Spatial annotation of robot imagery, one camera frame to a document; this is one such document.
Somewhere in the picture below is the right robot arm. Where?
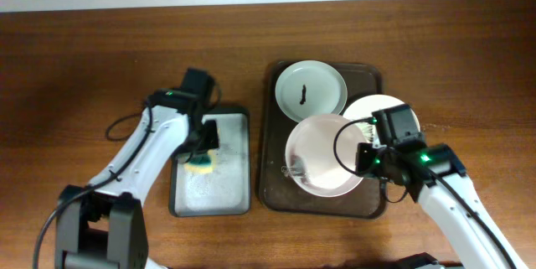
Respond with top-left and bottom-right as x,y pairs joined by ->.
356,104 -> 526,268

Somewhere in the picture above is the pinkish white plate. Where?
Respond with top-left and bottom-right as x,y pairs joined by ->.
285,114 -> 367,198

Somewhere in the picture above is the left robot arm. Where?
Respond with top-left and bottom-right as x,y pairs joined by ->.
48,68 -> 218,268

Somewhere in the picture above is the green and yellow sponge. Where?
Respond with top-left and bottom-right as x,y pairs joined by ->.
183,150 -> 216,174

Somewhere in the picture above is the small dark soapy tray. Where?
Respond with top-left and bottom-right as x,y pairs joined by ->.
168,106 -> 250,217

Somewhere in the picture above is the large brown serving tray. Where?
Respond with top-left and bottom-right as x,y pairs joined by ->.
257,59 -> 387,220

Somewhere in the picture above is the pale green plate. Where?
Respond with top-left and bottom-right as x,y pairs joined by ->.
275,60 -> 348,122

